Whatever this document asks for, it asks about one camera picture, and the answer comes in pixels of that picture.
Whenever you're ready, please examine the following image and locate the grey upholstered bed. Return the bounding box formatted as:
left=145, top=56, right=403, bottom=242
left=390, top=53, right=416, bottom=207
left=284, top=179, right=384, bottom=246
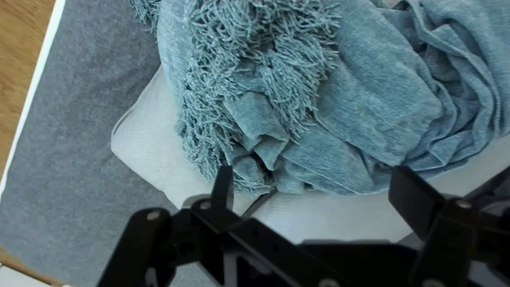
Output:
left=0, top=0, right=226, bottom=287

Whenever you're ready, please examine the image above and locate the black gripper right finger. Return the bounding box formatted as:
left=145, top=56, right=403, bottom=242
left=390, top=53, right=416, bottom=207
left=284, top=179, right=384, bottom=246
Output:
left=387, top=164, right=483, bottom=287

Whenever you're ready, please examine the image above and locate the white furniture panel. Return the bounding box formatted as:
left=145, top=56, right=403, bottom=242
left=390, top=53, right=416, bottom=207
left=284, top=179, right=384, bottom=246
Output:
left=0, top=263, right=67, bottom=287

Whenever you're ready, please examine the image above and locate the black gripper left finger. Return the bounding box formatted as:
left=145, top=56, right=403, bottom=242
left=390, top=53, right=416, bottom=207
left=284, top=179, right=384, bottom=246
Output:
left=96, top=164, right=236, bottom=287

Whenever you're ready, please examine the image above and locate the teal fringed blanket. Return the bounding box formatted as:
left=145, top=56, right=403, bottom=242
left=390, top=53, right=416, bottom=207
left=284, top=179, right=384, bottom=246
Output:
left=129, top=0, right=510, bottom=196

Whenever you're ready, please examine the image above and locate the small light grey cushion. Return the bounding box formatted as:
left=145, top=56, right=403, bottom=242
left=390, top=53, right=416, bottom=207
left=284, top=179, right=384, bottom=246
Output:
left=247, top=134, right=510, bottom=247

